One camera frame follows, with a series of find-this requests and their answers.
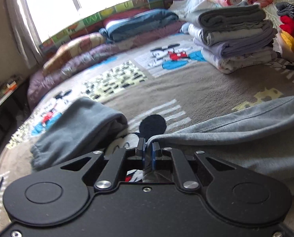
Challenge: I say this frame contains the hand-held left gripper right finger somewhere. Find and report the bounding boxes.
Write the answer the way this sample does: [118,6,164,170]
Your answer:
[150,141,237,191]

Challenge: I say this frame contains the folded lavender garment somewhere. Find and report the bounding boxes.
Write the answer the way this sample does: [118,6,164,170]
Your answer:
[211,33,278,58]

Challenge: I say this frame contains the cartoon printed blanket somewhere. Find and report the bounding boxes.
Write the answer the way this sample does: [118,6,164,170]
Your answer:
[0,33,294,237]

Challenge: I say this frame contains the purple quilt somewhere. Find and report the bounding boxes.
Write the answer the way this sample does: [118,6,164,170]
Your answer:
[27,21,187,109]

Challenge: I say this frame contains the clutter of small desk items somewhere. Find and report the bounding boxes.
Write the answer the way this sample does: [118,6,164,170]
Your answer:
[0,75,24,104]

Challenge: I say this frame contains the folded striped black-white sweater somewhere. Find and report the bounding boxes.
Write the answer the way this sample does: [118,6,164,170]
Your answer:
[276,2,294,18]

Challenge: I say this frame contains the window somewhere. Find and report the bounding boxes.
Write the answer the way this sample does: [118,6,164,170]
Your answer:
[20,0,144,42]

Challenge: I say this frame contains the pale curtain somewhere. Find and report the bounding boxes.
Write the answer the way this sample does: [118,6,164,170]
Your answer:
[2,0,44,66]

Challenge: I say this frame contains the folded beige sweater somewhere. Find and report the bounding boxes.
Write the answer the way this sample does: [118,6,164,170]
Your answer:
[275,51,294,64]

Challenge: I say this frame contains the yellow printed pillow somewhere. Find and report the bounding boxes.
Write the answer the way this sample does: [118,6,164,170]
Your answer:
[43,33,108,76]

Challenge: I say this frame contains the folded pale grey garment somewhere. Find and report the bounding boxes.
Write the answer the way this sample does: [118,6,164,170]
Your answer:
[187,20,274,47]

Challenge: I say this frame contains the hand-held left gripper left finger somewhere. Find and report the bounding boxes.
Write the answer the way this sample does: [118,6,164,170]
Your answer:
[60,137,147,191]

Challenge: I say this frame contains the light grey sweatpants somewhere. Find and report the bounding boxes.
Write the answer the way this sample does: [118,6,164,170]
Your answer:
[143,94,294,196]

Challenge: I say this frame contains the folded blue-grey sweatpants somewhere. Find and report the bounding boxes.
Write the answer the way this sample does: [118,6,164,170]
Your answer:
[30,97,129,171]

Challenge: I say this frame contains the maroon pillow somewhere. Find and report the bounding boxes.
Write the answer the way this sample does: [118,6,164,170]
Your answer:
[103,8,151,25]

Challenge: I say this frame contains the folded white printed garment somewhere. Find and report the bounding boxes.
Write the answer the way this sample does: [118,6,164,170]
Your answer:
[201,49,282,74]

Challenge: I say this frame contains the folded blue blanket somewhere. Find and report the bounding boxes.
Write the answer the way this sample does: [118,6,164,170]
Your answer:
[98,8,180,43]

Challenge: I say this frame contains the dark desk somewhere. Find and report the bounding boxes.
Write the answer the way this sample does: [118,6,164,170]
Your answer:
[0,78,31,158]

